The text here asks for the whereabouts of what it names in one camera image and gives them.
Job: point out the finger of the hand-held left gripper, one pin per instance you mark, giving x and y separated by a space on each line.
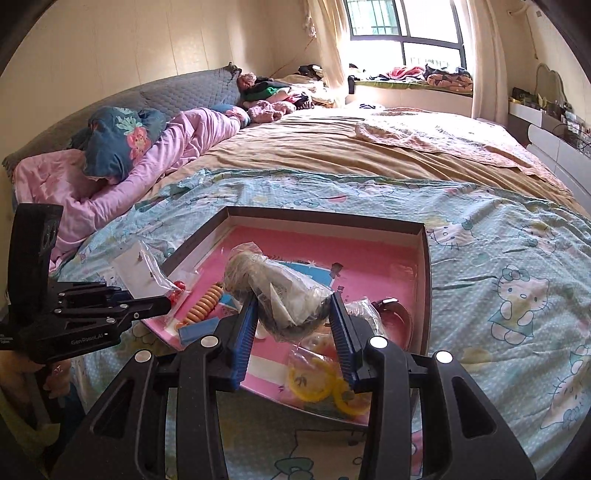
97 292
138 308

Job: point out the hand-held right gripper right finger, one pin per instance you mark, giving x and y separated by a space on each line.
344 341

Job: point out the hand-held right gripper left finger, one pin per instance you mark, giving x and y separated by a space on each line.
244 337

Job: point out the clear earring card packet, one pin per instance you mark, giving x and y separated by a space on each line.
134 267

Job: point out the red earrings packet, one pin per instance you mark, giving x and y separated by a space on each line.
179 287

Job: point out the yellow earrings packet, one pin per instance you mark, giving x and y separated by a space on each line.
309 383

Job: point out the bagged pearl-trim headband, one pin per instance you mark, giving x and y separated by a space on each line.
277 286

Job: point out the maroon hair clip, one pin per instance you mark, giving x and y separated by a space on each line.
406 323

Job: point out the dark cardboard box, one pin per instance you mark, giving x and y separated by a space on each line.
323 218

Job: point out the person's left hand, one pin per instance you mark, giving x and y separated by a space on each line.
57 376

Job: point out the small blue box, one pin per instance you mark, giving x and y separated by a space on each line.
198 331

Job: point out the pink book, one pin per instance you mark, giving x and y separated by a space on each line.
392 277

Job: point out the yellow-green garment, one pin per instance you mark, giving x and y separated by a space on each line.
18 415

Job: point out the blue floral pillow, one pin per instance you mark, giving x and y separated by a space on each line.
120 138

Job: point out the blue cartoon printed blanket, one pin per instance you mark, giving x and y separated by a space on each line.
485 240

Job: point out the tan bedsheet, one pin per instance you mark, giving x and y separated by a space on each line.
323 152

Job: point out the grey quilted headboard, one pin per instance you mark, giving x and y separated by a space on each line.
184 92

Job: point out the pink floral thin quilt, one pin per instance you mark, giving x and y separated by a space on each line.
415 131

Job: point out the pink fuzzy garment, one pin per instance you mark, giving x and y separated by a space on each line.
270 110

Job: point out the pile of clothes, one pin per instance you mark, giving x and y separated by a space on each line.
277 90

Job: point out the clothes on window bench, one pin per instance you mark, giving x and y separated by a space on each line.
415 76

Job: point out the white dresser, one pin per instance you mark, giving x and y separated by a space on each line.
554 147

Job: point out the cream curtain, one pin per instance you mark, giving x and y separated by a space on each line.
485 55
330 41

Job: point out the cosmetics clutter on dresser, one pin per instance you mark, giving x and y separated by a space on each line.
568 120

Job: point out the barred window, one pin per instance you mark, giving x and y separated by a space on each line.
406 23

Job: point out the scalloped mirror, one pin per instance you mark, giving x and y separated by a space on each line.
549 83

